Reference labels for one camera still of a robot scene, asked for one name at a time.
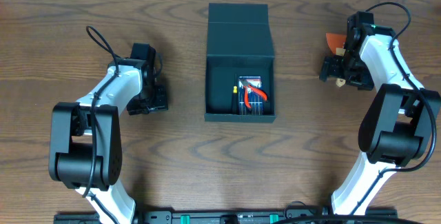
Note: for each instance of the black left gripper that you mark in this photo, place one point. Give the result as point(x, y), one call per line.
point(151, 103)

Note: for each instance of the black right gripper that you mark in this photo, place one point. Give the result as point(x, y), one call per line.
point(330, 67)

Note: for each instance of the orange scraper wooden handle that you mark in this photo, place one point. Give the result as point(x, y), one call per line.
point(336, 44)

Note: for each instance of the precision screwdriver set case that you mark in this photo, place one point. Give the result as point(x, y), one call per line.
point(251, 98)

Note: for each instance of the black yellow screwdriver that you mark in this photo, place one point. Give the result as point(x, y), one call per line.
point(235, 96)

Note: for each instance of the black gift box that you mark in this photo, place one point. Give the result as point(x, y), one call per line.
point(238, 42)

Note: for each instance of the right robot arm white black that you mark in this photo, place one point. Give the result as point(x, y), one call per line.
point(398, 124)

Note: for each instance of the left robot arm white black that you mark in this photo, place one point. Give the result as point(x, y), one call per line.
point(85, 142)

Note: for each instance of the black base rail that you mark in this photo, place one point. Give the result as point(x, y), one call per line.
point(167, 217)

